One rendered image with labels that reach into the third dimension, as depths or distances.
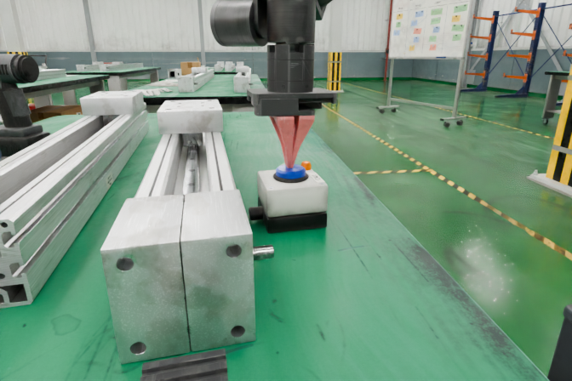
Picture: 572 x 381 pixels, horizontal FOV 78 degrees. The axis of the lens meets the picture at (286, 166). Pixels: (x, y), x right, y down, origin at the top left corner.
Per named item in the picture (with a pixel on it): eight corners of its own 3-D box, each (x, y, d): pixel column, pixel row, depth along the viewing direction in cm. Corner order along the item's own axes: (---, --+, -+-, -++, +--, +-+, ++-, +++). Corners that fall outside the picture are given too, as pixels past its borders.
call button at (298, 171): (309, 184, 46) (309, 170, 45) (279, 187, 45) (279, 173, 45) (300, 175, 50) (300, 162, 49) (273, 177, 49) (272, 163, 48)
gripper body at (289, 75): (246, 103, 46) (244, 43, 44) (320, 101, 49) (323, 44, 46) (253, 110, 40) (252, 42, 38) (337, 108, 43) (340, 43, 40)
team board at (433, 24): (374, 113, 640) (384, -5, 582) (396, 111, 662) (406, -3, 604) (443, 127, 512) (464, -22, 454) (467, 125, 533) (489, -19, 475)
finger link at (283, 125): (266, 161, 50) (266, 93, 47) (316, 158, 51) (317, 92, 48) (277, 176, 43) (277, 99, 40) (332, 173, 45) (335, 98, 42)
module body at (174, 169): (243, 275, 36) (239, 198, 34) (139, 289, 34) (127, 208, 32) (213, 127, 111) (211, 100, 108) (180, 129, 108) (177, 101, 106)
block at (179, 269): (285, 336, 28) (285, 229, 26) (119, 365, 26) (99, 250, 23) (265, 272, 37) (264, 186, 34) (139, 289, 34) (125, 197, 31)
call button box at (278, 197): (327, 227, 46) (328, 182, 44) (254, 235, 44) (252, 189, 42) (309, 203, 54) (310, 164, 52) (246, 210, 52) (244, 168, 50)
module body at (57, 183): (33, 304, 32) (12, 218, 30) (-101, 321, 30) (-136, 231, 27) (149, 130, 106) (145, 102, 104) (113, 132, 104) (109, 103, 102)
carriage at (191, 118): (224, 146, 64) (222, 109, 62) (160, 150, 62) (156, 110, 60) (219, 129, 79) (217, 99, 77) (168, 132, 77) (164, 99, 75)
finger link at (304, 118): (249, 162, 49) (248, 93, 46) (300, 159, 51) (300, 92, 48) (257, 177, 43) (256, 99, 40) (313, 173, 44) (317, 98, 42)
